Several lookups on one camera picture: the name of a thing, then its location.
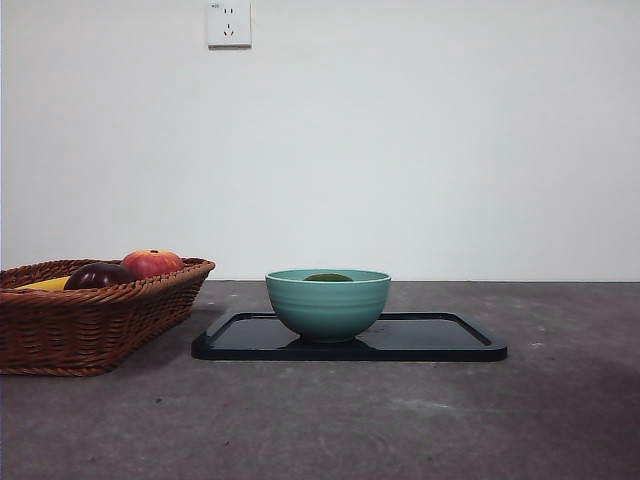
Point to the green avocado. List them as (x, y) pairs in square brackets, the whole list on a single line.
[(327, 278)]

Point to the teal ribbed bowl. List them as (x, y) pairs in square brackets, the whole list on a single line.
[(327, 310)]

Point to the black rectangular tray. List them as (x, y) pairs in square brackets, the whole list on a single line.
[(425, 342)]

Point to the red yellow apple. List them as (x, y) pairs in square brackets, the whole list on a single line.
[(152, 262)]

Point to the dark red apple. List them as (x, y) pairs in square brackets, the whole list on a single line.
[(100, 276)]

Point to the brown wicker basket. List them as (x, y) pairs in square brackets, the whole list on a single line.
[(75, 330)]

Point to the yellow banana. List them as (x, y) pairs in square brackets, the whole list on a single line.
[(47, 284)]

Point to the white wall socket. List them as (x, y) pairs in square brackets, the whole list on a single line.
[(229, 25)]

